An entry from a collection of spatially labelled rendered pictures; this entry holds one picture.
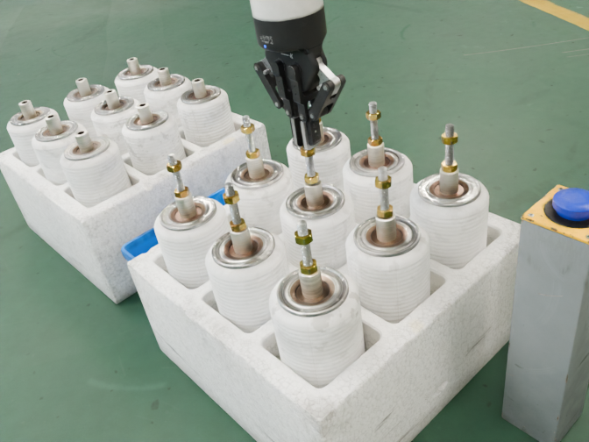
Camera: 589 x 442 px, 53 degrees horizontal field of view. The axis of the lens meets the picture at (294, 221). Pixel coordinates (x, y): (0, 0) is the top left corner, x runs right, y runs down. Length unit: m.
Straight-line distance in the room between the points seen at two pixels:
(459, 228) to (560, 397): 0.22
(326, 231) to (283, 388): 0.20
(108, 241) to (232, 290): 0.39
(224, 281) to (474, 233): 0.31
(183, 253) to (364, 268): 0.24
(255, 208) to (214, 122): 0.33
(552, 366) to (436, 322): 0.13
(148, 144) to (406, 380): 0.60
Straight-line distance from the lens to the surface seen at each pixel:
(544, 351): 0.70
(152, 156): 1.06
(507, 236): 0.80
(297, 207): 0.74
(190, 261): 0.77
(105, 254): 1.03
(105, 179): 1.01
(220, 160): 1.09
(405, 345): 0.66
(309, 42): 0.63
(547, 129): 1.44
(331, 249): 0.74
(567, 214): 0.60
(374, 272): 0.66
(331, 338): 0.61
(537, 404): 0.77
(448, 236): 0.74
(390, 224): 0.66
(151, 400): 0.91
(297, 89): 0.65
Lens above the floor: 0.67
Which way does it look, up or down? 35 degrees down
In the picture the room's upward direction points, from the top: 10 degrees counter-clockwise
